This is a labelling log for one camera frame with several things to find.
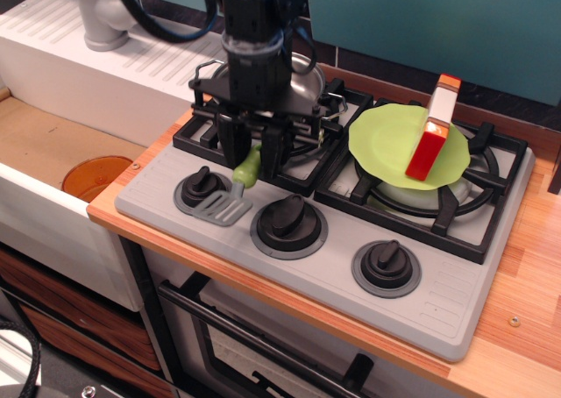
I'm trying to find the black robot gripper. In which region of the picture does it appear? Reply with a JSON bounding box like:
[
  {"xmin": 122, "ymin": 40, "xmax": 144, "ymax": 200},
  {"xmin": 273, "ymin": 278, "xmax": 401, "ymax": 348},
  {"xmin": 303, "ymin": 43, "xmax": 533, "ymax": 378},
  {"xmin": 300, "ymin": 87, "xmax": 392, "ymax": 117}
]
[{"xmin": 213, "ymin": 42, "xmax": 324, "ymax": 180}]

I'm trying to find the green handled toy spatula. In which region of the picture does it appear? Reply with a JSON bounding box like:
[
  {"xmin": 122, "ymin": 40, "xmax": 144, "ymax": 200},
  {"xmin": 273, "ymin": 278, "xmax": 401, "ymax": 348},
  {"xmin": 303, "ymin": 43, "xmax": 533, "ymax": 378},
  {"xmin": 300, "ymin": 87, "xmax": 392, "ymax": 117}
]
[{"xmin": 192, "ymin": 144, "xmax": 262, "ymax": 227}]

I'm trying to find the toy cracker box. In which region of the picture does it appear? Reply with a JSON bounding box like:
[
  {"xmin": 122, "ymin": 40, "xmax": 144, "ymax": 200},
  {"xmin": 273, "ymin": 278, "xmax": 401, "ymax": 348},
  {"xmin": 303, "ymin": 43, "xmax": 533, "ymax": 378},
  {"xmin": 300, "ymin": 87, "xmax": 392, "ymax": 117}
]
[{"xmin": 405, "ymin": 74, "xmax": 461, "ymax": 181}]

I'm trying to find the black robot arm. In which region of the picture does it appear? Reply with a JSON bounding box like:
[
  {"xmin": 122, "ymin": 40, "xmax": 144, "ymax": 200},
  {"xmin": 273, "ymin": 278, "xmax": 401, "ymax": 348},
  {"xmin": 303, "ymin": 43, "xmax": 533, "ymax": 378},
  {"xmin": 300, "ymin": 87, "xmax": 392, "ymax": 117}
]
[{"xmin": 189, "ymin": 0, "xmax": 323, "ymax": 179}]

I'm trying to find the stainless steel pot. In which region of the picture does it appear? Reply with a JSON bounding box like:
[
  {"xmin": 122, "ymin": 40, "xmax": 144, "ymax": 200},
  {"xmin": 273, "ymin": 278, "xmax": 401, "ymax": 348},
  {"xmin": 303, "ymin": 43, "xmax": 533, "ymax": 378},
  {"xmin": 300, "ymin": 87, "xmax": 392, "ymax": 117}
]
[{"xmin": 189, "ymin": 53, "xmax": 348, "ymax": 121}]

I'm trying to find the black left stove knob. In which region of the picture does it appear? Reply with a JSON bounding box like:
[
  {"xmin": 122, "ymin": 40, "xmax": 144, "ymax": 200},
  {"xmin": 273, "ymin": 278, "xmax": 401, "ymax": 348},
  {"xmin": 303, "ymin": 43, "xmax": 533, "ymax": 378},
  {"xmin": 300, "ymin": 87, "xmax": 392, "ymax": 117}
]
[{"xmin": 173, "ymin": 166, "xmax": 232, "ymax": 215}]

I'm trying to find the black stove knob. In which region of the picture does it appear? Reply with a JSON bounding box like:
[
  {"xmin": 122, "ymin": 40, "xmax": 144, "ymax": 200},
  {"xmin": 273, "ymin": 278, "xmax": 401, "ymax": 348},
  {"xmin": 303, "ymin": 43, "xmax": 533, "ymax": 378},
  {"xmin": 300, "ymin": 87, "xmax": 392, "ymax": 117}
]
[
  {"xmin": 173, "ymin": 166, "xmax": 232, "ymax": 215},
  {"xmin": 250, "ymin": 194, "xmax": 329, "ymax": 260},
  {"xmin": 352, "ymin": 240, "xmax": 422, "ymax": 299}
]

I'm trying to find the black middle stove knob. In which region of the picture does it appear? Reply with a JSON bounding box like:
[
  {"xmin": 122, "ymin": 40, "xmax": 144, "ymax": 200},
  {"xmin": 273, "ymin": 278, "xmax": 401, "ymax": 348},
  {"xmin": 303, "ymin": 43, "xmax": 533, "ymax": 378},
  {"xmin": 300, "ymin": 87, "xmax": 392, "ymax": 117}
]
[{"xmin": 250, "ymin": 194, "xmax": 329, "ymax": 260}]

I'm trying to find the grey toy stove top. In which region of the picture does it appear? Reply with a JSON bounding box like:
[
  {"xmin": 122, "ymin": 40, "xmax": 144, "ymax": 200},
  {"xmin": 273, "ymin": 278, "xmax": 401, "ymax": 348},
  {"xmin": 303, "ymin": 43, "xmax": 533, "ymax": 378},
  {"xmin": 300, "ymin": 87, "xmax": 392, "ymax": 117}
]
[{"xmin": 115, "ymin": 145, "xmax": 531, "ymax": 361}]

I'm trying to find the green plastic plate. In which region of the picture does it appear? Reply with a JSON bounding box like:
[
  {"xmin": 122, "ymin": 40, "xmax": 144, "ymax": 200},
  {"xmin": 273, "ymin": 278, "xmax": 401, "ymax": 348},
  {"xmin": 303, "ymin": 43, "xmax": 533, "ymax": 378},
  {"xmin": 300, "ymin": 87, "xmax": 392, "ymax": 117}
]
[{"xmin": 349, "ymin": 103, "xmax": 471, "ymax": 191}]

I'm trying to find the black right stove knob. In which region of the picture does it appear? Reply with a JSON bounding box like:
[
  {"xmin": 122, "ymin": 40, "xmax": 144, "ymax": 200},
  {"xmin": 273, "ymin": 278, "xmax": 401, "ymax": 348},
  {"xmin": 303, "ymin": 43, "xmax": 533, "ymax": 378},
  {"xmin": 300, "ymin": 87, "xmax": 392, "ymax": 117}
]
[{"xmin": 352, "ymin": 240, "xmax": 422, "ymax": 299}]

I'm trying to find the black left burner grate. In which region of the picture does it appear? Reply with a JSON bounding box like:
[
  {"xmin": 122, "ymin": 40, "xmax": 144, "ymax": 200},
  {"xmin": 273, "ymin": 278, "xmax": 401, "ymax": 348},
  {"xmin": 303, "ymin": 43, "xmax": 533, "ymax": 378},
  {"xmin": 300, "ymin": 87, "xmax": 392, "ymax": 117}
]
[{"xmin": 173, "ymin": 78, "xmax": 373, "ymax": 196}]

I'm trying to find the black burner grate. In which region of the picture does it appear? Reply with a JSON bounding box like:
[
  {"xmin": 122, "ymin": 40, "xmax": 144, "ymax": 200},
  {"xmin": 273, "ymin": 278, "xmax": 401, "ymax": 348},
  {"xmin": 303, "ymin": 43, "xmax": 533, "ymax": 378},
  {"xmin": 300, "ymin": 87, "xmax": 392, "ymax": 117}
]
[
  {"xmin": 315, "ymin": 122, "xmax": 533, "ymax": 264},
  {"xmin": 173, "ymin": 78, "xmax": 373, "ymax": 196}
]

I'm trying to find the grey toy faucet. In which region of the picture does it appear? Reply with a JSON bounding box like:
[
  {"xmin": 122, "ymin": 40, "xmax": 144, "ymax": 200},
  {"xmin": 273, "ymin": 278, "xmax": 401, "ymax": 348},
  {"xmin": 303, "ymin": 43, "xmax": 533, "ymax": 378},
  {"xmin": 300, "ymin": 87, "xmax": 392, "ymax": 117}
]
[{"xmin": 78, "ymin": 0, "xmax": 136, "ymax": 52}]

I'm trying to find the white toy sink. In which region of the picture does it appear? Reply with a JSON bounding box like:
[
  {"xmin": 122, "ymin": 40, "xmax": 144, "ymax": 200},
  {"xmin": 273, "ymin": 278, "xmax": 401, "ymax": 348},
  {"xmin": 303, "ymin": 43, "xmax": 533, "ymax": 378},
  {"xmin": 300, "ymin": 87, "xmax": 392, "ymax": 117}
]
[{"xmin": 1, "ymin": 0, "xmax": 225, "ymax": 311}]

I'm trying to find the black right burner grate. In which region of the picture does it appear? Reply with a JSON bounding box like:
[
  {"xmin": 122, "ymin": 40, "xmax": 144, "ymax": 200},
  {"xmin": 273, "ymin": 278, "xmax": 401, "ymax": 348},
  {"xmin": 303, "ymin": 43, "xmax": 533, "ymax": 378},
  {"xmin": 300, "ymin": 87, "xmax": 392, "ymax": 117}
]
[{"xmin": 315, "ymin": 122, "xmax": 533, "ymax": 264}]

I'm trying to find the wooden drawer cabinet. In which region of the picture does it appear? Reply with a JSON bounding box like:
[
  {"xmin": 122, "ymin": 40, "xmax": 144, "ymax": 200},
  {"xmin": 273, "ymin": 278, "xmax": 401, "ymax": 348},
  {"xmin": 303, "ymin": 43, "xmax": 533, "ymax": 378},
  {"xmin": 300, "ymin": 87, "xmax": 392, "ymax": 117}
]
[{"xmin": 1, "ymin": 245, "xmax": 174, "ymax": 397}]

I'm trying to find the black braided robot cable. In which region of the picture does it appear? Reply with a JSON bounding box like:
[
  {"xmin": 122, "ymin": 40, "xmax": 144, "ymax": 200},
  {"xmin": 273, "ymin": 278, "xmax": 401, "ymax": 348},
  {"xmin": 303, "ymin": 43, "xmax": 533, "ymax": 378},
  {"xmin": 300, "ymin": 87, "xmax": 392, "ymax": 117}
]
[{"xmin": 104, "ymin": 0, "xmax": 319, "ymax": 73}]

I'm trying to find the black oven door handle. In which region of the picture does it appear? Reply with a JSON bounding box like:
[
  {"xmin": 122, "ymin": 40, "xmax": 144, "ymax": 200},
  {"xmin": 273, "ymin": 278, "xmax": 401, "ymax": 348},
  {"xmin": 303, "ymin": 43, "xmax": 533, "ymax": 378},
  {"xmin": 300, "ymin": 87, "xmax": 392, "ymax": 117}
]
[{"xmin": 158, "ymin": 273, "xmax": 373, "ymax": 397}]

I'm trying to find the black foreground cable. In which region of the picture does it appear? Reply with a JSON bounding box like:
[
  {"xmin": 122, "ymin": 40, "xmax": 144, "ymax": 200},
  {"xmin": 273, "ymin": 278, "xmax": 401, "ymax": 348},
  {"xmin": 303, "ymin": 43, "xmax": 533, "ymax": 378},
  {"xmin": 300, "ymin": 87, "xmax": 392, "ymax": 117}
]
[{"xmin": 0, "ymin": 321, "xmax": 43, "ymax": 398}]

